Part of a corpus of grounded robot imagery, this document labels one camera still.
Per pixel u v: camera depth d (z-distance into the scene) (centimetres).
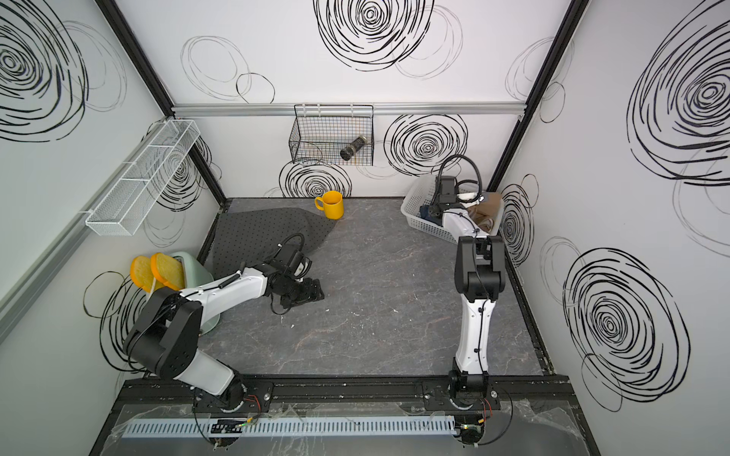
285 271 71
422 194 112
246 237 108
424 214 108
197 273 82
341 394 75
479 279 57
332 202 109
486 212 101
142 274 72
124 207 72
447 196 83
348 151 89
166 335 44
